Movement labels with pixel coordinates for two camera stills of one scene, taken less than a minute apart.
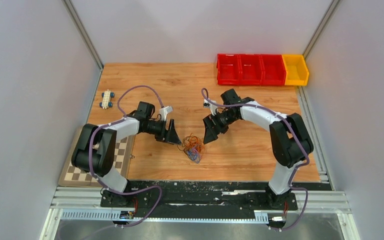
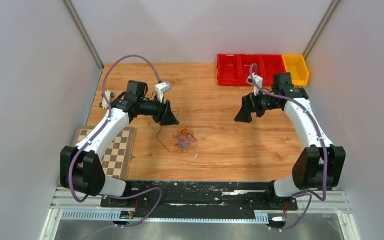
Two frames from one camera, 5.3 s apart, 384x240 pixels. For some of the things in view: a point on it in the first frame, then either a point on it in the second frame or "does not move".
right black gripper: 210,134 to 249,105
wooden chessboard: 74,176 does not move
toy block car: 106,102 does not move
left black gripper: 170,136 to 164,115
